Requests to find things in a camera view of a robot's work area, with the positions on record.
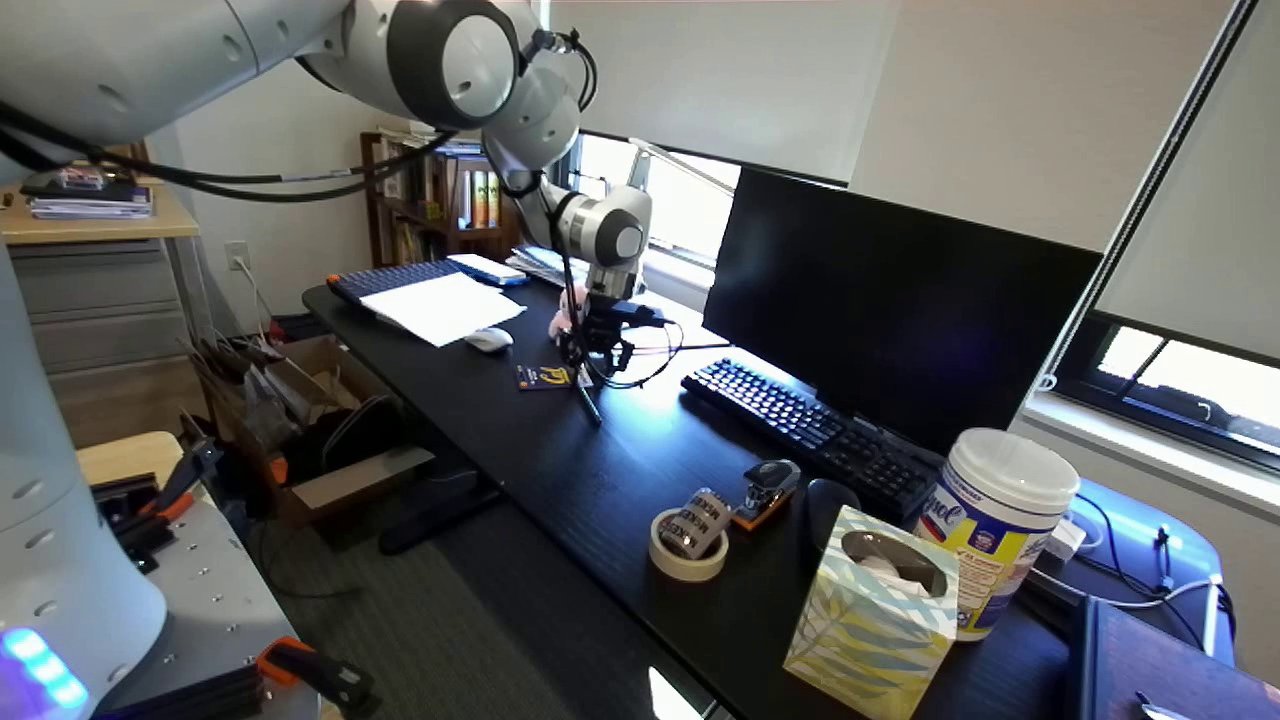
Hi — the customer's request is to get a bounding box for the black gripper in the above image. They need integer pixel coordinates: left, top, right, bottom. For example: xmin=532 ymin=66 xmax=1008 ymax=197
xmin=547 ymin=287 xmax=667 ymax=379

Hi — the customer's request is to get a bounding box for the blue pen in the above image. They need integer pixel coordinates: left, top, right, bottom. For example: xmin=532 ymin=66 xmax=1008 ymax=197
xmin=575 ymin=365 xmax=602 ymax=422

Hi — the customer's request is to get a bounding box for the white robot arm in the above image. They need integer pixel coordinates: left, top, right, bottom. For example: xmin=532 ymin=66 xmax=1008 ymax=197
xmin=0 ymin=0 xmax=652 ymax=374

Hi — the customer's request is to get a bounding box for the masking tape roll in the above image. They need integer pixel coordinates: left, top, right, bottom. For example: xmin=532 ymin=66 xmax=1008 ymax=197
xmin=648 ymin=509 xmax=729 ymax=585

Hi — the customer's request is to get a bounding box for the cardboard box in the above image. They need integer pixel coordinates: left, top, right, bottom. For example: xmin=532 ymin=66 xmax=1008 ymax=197
xmin=191 ymin=337 xmax=435 ymax=542

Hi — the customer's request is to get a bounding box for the yellow patterned tissue box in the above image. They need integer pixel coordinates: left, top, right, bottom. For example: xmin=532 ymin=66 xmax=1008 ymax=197
xmin=784 ymin=509 xmax=958 ymax=720

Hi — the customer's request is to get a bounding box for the yellow blue card package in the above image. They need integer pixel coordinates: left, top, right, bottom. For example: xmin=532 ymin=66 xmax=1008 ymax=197
xmin=516 ymin=365 xmax=570 ymax=391

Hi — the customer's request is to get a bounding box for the white computer mouse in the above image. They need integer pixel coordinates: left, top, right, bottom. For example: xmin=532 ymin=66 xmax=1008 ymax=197
xmin=463 ymin=329 xmax=510 ymax=355

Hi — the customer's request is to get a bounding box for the white paper sheet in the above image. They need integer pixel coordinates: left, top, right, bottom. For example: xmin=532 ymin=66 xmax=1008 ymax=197
xmin=362 ymin=270 xmax=519 ymax=348

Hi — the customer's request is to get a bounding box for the wooden bookshelf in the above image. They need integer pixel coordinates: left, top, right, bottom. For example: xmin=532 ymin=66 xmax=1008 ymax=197
xmin=358 ymin=133 xmax=519 ymax=267

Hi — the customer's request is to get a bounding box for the black keyboard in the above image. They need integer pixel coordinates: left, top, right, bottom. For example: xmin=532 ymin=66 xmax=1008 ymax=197
xmin=682 ymin=358 xmax=935 ymax=522

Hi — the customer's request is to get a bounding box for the blue folder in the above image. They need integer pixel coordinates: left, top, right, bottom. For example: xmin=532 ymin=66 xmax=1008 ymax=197
xmin=324 ymin=258 xmax=461 ymax=305

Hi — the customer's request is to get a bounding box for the blue orange stapler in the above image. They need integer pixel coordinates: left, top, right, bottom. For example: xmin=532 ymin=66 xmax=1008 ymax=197
xmin=732 ymin=457 xmax=804 ymax=530

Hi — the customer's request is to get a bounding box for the black computer monitor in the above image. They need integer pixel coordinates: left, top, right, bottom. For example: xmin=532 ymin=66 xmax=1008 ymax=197
xmin=702 ymin=169 xmax=1099 ymax=450

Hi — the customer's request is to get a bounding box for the white wipes canister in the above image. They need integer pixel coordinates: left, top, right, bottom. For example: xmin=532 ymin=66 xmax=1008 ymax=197
xmin=917 ymin=427 xmax=1079 ymax=638

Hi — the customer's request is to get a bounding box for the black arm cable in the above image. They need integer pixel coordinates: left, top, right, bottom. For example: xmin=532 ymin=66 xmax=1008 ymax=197
xmin=0 ymin=96 xmax=456 ymax=208

